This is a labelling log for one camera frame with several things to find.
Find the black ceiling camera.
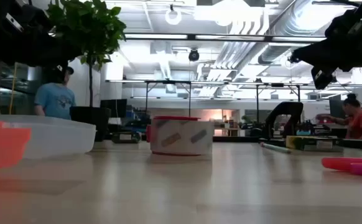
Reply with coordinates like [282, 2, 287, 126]
[188, 49, 201, 62]

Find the black bracket stand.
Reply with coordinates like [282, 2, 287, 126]
[259, 101, 305, 144]

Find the orange highlighter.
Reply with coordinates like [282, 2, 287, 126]
[320, 157, 362, 172]

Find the white ring lamp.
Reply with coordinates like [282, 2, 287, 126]
[164, 7, 183, 26]

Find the black computer monitor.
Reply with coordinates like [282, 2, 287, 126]
[100, 98, 128, 118]

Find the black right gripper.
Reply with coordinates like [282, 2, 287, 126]
[299, 0, 362, 72]

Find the red tape dispenser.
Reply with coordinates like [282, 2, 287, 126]
[146, 115, 215, 157]

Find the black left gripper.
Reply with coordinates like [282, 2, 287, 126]
[0, 0, 78, 68]

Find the clear plastic box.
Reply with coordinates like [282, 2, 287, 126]
[0, 114, 97, 160]

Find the green yellow crayon box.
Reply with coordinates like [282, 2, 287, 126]
[285, 135, 344, 152]

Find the yellow extension cable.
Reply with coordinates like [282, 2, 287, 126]
[0, 60, 17, 115]

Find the black overhead beam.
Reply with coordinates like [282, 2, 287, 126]
[123, 32, 327, 44]

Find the orange plastic lid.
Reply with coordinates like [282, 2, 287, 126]
[0, 120, 32, 175]

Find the black aluminium rig frame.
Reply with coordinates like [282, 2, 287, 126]
[212, 135, 362, 151]

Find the green potted plant black pot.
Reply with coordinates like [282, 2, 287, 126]
[46, 0, 128, 142]

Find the black metal frame table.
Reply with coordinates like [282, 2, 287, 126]
[254, 82, 302, 106]
[144, 80, 192, 118]

